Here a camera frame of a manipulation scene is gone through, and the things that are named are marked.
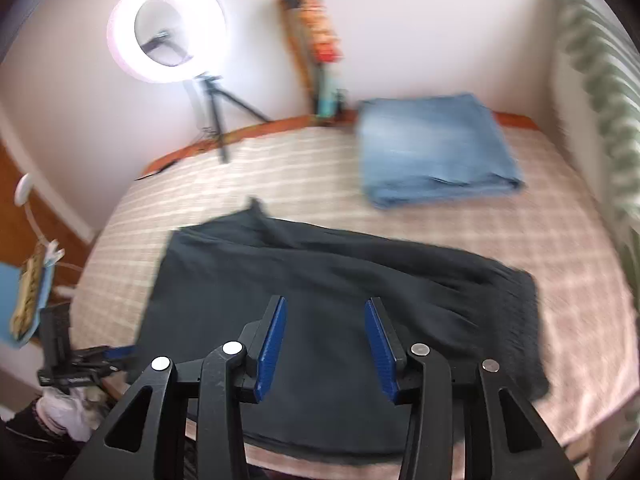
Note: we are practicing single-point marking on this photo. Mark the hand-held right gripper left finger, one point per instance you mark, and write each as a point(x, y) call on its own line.
point(270, 350)

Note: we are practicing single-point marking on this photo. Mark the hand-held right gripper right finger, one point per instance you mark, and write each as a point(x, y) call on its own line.
point(382, 355)

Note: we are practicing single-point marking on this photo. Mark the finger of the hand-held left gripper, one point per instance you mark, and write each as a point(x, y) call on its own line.
point(122, 352)
point(107, 367)

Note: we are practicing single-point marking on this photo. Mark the folded blue jeans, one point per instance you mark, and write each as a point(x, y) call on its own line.
point(430, 145)

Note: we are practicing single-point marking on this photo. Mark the black tripod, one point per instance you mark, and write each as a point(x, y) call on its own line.
point(217, 115)

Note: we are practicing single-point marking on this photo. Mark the beige plaid blanket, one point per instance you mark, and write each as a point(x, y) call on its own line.
point(300, 175)

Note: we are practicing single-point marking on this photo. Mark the light blue chair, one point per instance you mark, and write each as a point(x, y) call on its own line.
point(7, 300)

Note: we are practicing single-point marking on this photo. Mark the white clip lamp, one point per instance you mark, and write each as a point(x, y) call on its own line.
point(23, 190)

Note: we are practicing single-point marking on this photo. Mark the leopard print cloth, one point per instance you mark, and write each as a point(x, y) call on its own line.
point(30, 290)

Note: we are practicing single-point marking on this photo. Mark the black pants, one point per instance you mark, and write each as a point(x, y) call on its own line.
point(325, 270)

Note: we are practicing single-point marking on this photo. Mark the dark cloth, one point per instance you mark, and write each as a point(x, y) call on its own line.
point(30, 450)

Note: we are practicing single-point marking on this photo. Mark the green and white patterned pillow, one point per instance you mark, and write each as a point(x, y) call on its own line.
point(600, 75)

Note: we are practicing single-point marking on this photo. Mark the black gooseneck phone holder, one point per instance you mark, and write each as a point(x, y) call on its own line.
point(160, 37)

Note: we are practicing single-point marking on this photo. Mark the white cloth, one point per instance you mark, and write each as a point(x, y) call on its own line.
point(65, 410)

